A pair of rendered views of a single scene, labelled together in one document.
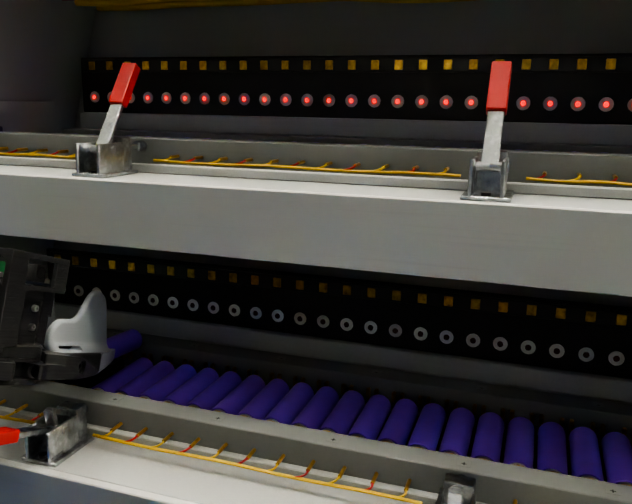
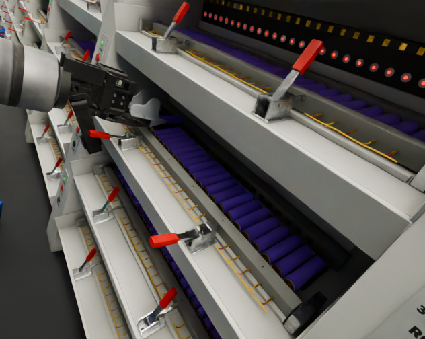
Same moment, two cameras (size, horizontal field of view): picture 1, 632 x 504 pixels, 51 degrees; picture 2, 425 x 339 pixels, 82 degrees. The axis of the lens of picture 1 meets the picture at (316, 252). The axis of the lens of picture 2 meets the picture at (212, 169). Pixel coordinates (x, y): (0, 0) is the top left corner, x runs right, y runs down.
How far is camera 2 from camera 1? 0.23 m
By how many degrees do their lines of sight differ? 35
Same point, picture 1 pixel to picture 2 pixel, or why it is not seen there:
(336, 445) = (190, 188)
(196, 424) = (162, 158)
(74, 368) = (132, 122)
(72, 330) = (141, 109)
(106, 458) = (137, 155)
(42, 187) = (142, 52)
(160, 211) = (165, 74)
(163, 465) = (148, 165)
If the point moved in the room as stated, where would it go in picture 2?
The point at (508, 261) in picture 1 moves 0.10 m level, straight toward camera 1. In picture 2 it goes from (255, 151) to (186, 139)
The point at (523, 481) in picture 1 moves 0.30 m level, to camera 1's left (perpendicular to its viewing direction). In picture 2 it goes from (233, 240) to (98, 128)
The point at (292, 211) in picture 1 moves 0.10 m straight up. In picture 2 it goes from (196, 91) to (229, 15)
